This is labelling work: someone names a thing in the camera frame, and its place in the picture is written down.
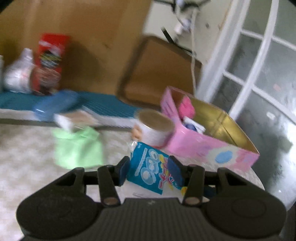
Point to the white window frame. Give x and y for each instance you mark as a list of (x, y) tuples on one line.
[(251, 73)]

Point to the wrapped cracker packet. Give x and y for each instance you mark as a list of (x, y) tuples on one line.
[(75, 120)]

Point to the white lamp on wall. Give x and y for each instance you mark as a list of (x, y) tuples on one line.
[(186, 13)]

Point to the blue white wipes pack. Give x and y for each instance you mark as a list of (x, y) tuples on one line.
[(149, 170)]

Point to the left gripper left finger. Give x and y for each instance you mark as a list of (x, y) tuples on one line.
[(107, 178)]

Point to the brown folding chair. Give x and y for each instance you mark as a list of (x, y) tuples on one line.
[(154, 65)]

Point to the wooden board panel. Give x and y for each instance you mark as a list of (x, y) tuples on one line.
[(103, 36)]

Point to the red cereal box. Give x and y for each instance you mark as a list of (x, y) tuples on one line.
[(47, 73)]

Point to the pink gold storage box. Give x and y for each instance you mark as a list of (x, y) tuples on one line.
[(223, 143)]

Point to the green cloth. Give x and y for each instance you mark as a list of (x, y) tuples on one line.
[(83, 148)]

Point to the clear plastic bag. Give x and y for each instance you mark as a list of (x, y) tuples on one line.
[(18, 75)]

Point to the pink plush item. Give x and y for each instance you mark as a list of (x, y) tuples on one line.
[(185, 108)]

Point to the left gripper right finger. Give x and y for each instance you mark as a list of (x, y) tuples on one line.
[(199, 183)]

